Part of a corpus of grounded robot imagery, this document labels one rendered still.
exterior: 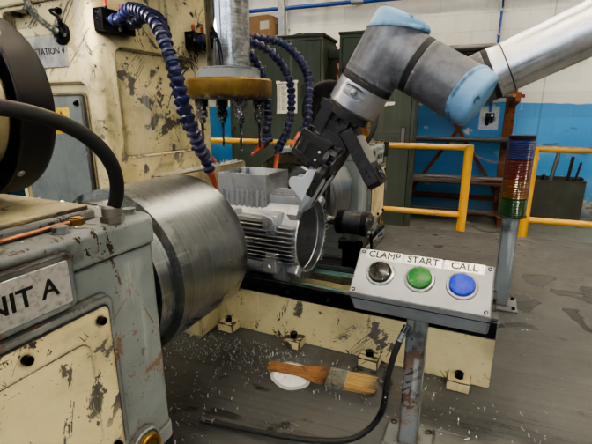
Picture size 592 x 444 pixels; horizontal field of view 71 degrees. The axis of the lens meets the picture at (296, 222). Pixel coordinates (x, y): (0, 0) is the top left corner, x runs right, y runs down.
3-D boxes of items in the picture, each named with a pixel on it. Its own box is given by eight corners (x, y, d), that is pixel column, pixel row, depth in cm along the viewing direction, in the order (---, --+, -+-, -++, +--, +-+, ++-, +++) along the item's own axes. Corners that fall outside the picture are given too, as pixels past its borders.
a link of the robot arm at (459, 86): (503, 78, 67) (438, 41, 70) (505, 72, 57) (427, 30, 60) (467, 129, 71) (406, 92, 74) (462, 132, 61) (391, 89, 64)
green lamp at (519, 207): (497, 217, 97) (499, 198, 95) (497, 211, 102) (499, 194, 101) (526, 219, 94) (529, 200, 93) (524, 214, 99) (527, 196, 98)
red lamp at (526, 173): (502, 179, 94) (505, 159, 93) (501, 175, 99) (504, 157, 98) (532, 181, 92) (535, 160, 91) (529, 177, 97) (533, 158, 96)
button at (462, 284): (447, 299, 51) (447, 292, 49) (450, 277, 52) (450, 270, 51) (473, 303, 49) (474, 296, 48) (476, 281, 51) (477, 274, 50)
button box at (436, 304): (353, 308, 57) (346, 291, 53) (365, 265, 61) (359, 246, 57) (488, 336, 51) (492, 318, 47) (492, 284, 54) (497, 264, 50)
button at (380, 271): (367, 284, 55) (365, 277, 53) (372, 265, 56) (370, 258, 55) (389, 288, 53) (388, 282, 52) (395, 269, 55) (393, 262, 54)
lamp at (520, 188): (499, 198, 95) (502, 179, 94) (499, 194, 101) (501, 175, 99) (529, 200, 93) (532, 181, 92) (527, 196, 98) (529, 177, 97)
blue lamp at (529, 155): (505, 159, 93) (507, 138, 92) (504, 157, 98) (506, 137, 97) (535, 160, 91) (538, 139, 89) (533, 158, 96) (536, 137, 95)
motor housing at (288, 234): (210, 277, 90) (204, 191, 85) (255, 251, 107) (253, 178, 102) (292, 293, 82) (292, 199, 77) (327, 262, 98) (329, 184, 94)
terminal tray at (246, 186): (218, 204, 90) (216, 172, 88) (244, 196, 99) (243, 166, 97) (265, 210, 85) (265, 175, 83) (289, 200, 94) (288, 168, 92)
